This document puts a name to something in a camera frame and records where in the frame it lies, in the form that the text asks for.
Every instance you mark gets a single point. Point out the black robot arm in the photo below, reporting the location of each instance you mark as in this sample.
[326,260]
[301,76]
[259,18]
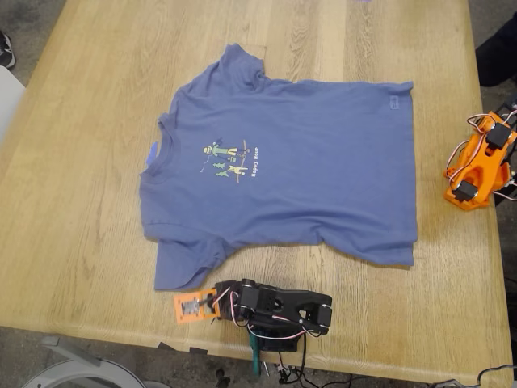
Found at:
[282,301]

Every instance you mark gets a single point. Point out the grey round chair base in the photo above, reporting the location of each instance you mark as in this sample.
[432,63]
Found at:
[81,369]

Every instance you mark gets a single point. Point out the dark sneaker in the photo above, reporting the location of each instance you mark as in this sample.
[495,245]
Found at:
[6,52]

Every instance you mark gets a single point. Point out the white chair seat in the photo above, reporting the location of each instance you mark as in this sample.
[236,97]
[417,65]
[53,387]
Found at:
[8,101]

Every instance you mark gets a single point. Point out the small black caster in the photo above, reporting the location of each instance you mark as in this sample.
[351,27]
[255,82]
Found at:
[222,380]

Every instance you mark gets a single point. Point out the blue printed T-shirt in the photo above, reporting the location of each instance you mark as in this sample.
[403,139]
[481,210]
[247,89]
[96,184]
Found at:
[282,182]

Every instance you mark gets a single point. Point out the orange camera mount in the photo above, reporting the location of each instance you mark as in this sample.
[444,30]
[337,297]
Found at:
[179,311]

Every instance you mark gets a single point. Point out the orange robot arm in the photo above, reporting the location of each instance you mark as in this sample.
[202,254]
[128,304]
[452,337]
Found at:
[480,161]

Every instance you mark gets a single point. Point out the short blue tape piece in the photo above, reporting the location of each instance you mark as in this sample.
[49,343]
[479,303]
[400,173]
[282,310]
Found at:
[152,153]

